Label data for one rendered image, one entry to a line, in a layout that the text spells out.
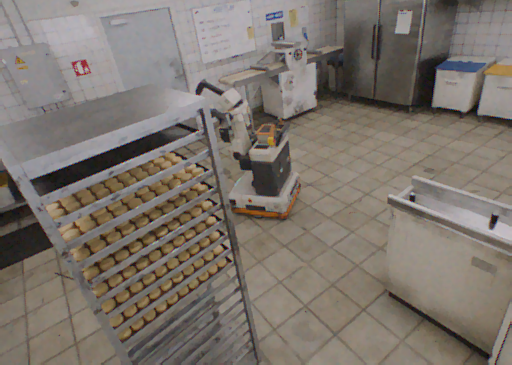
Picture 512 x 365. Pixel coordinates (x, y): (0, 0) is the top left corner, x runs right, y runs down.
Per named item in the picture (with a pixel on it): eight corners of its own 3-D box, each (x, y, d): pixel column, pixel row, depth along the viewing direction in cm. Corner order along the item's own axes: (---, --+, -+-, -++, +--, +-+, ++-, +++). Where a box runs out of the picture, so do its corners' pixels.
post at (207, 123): (259, 356, 206) (203, 96, 122) (262, 360, 204) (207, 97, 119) (255, 360, 205) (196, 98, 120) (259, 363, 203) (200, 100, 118)
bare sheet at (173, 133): (157, 117, 156) (156, 114, 155) (203, 135, 128) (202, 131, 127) (13, 168, 124) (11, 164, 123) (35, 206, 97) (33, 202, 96)
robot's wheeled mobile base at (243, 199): (302, 187, 379) (300, 169, 367) (286, 221, 330) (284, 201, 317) (250, 183, 405) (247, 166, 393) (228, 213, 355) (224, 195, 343)
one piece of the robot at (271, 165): (293, 179, 372) (287, 111, 331) (279, 207, 329) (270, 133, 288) (266, 177, 385) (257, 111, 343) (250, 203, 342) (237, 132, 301)
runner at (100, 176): (207, 132, 131) (205, 125, 130) (211, 133, 129) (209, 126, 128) (30, 207, 97) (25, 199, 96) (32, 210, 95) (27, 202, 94)
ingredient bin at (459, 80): (426, 114, 522) (434, 64, 484) (447, 102, 552) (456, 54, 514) (464, 120, 483) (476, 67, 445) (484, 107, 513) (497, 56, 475)
